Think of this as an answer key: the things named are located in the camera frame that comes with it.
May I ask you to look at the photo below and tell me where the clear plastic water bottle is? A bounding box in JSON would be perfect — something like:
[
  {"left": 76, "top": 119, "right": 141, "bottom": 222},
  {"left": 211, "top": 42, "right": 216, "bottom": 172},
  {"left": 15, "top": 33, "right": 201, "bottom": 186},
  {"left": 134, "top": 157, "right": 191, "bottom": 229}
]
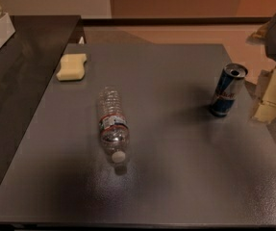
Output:
[{"left": 97, "top": 87, "right": 130, "bottom": 164}]

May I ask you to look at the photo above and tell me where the yellow sponge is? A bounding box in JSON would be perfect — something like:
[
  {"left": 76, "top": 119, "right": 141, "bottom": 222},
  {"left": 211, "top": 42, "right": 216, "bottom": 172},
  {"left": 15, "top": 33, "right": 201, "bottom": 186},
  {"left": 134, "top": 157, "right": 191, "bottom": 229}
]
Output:
[{"left": 56, "top": 54, "right": 87, "bottom": 81}]

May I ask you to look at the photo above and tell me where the blue silver energy drink can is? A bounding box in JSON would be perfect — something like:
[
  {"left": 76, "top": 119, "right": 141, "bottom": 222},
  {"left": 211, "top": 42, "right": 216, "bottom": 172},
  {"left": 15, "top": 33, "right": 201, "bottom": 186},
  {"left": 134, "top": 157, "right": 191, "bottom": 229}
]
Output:
[{"left": 210, "top": 63, "right": 248, "bottom": 117}]

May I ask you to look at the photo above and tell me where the dark wooden side table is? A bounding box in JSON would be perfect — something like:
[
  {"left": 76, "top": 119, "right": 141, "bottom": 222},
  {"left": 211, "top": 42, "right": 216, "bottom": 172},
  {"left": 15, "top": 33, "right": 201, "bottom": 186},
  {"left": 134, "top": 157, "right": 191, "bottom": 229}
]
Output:
[{"left": 0, "top": 15, "right": 85, "bottom": 184}]

